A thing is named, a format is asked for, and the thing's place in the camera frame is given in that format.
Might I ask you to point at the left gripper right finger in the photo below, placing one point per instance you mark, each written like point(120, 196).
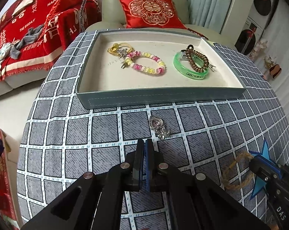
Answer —
point(154, 180)

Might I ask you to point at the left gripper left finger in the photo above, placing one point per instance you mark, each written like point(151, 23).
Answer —
point(138, 164)

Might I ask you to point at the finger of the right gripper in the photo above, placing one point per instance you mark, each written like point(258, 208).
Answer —
point(265, 169)

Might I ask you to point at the silver heart pendant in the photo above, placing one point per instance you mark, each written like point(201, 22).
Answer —
point(160, 129)

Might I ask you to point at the green jade bangle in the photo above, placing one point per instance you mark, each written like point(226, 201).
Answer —
point(189, 73)

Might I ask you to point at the gold hair ties charm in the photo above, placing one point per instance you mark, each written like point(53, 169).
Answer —
point(120, 50)

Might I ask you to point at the black hair claw clip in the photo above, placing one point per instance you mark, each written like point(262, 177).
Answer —
point(188, 52)

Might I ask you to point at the silver hair clip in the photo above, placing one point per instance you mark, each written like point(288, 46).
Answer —
point(212, 67)

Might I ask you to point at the cream jewelry tray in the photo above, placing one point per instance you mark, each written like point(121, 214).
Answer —
point(147, 75)

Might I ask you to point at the blue star sticker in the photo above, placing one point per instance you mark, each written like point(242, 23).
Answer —
point(259, 184)

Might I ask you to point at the red embroidered cushion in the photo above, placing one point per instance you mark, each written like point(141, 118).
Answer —
point(153, 14)

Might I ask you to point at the teal curtain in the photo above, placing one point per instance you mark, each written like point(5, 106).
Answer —
point(210, 14)

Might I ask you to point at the grey cloth on bed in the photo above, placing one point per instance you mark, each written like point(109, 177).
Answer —
point(30, 37)

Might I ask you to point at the white washing machine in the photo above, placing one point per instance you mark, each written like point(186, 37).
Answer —
point(260, 16)

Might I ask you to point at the red wedding blanket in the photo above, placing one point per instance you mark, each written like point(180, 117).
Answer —
point(61, 27)

